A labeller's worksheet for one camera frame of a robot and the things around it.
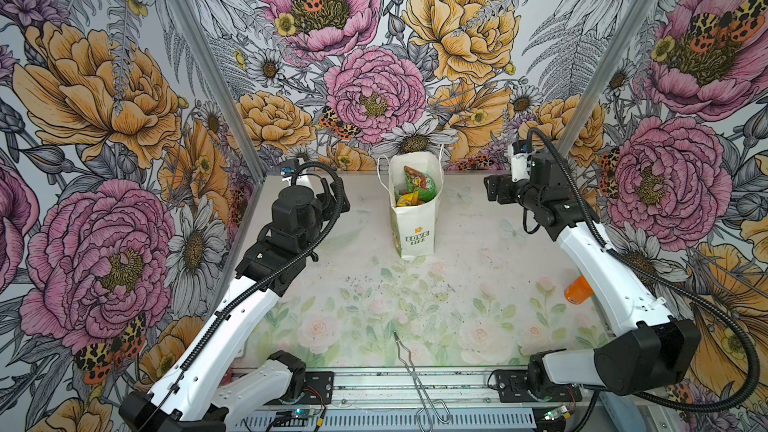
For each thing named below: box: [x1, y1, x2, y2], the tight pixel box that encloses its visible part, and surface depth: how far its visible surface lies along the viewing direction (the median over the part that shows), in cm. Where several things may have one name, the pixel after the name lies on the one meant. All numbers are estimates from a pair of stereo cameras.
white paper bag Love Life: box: [388, 151, 444, 258], surface depth 90 cm
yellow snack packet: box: [397, 191, 422, 207], surface depth 87 cm
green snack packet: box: [404, 166, 437, 203], surface depth 96 cm
